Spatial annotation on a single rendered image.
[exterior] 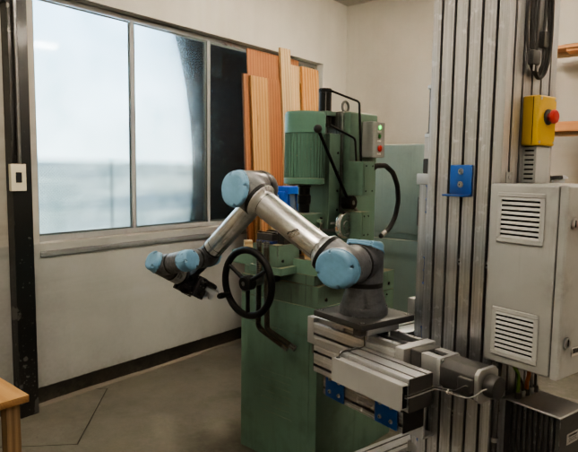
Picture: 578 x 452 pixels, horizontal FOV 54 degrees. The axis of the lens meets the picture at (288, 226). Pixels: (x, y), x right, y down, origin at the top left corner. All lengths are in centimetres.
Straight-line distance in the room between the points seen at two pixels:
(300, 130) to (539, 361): 133
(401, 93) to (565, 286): 359
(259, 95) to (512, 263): 283
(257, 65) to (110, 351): 218
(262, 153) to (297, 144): 165
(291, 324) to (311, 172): 64
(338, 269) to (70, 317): 204
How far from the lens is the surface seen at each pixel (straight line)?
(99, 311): 342
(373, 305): 173
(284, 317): 238
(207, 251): 207
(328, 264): 159
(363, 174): 248
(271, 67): 429
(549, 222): 148
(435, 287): 175
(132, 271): 350
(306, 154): 237
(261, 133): 403
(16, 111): 301
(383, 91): 499
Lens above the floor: 126
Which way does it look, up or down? 6 degrees down
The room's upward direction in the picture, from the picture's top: 1 degrees clockwise
